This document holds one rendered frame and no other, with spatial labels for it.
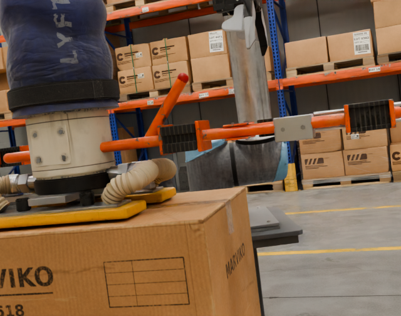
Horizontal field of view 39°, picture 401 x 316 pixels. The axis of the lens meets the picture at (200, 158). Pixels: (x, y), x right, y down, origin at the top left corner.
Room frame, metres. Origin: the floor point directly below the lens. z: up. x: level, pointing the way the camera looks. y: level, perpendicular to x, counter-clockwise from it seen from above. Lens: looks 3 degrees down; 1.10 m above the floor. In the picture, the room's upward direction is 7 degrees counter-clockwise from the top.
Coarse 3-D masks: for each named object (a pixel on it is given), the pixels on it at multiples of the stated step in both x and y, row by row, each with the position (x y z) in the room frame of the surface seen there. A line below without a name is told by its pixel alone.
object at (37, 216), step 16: (80, 192) 1.08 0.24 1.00; (16, 208) 1.11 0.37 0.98; (32, 208) 1.14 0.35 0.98; (48, 208) 1.10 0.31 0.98; (64, 208) 1.07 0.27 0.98; (80, 208) 1.05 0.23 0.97; (96, 208) 1.04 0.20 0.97; (112, 208) 1.02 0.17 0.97; (128, 208) 1.02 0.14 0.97; (144, 208) 1.09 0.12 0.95; (0, 224) 1.08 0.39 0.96; (16, 224) 1.07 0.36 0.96; (32, 224) 1.06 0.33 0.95; (48, 224) 1.05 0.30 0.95
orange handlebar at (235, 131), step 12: (396, 108) 0.99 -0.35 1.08; (312, 120) 1.03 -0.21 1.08; (324, 120) 1.02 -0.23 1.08; (336, 120) 1.01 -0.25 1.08; (204, 132) 1.08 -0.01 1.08; (216, 132) 1.07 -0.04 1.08; (228, 132) 1.07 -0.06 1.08; (240, 132) 1.06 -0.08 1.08; (252, 132) 1.06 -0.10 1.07; (264, 132) 1.05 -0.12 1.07; (108, 144) 1.14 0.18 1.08; (120, 144) 1.13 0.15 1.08; (132, 144) 1.12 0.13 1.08; (144, 144) 1.11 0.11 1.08; (156, 144) 1.11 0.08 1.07; (12, 156) 1.20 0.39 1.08; (24, 156) 1.19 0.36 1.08
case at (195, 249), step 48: (192, 192) 1.33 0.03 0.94; (240, 192) 1.25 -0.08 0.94; (0, 240) 1.04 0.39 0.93; (48, 240) 1.01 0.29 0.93; (96, 240) 0.99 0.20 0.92; (144, 240) 0.97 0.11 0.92; (192, 240) 0.94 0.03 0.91; (240, 240) 1.20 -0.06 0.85; (0, 288) 1.04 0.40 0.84; (48, 288) 1.02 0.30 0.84; (96, 288) 0.99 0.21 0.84; (144, 288) 0.97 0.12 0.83; (192, 288) 0.95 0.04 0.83; (240, 288) 1.14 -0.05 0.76
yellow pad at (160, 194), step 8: (136, 192) 1.22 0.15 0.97; (144, 192) 1.21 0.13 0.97; (152, 192) 1.21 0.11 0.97; (160, 192) 1.19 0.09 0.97; (168, 192) 1.23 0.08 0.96; (96, 200) 1.23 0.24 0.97; (136, 200) 1.20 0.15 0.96; (144, 200) 1.20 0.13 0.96; (152, 200) 1.19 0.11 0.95; (160, 200) 1.19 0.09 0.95
